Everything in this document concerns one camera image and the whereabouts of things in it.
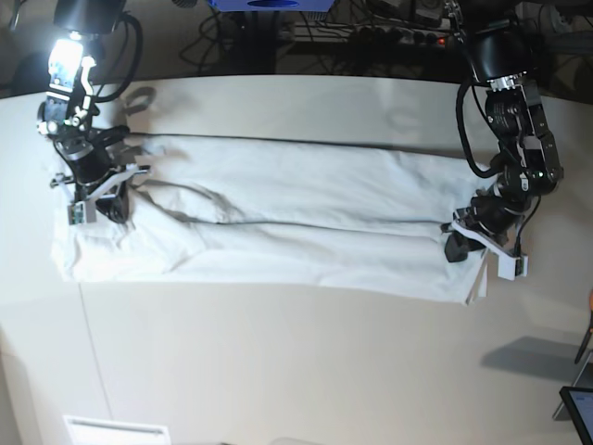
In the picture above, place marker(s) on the power strip with red light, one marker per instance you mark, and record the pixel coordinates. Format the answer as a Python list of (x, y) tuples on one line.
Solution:
[(420, 38)]

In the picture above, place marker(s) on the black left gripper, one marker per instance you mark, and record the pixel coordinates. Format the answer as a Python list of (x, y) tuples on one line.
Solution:
[(489, 214)]

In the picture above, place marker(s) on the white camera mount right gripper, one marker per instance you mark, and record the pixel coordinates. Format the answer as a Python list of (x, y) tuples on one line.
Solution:
[(83, 202)]

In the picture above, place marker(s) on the white T-shirt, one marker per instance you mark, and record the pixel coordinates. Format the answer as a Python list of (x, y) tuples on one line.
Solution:
[(230, 210)]

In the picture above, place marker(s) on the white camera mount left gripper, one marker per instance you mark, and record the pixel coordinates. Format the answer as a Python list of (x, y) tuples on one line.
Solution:
[(512, 261)]

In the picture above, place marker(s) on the white paper sheet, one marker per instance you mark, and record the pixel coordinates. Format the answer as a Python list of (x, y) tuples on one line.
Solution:
[(103, 432)]

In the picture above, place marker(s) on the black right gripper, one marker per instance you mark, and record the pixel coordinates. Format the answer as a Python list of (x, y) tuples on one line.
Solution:
[(91, 165)]

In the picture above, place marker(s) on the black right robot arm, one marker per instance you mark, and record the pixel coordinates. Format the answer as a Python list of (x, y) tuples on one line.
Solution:
[(70, 101)]

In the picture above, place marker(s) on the white camera mount gripper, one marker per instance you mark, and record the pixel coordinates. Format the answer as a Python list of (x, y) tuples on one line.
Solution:
[(512, 261), (83, 202)]

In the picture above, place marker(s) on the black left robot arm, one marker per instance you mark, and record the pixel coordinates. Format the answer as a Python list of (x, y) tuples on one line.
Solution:
[(527, 166)]

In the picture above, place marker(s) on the dark tablet screen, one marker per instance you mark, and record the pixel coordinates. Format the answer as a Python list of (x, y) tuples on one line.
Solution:
[(578, 402)]

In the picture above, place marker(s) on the blue box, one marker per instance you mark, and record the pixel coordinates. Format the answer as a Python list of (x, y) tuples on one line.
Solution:
[(272, 5)]

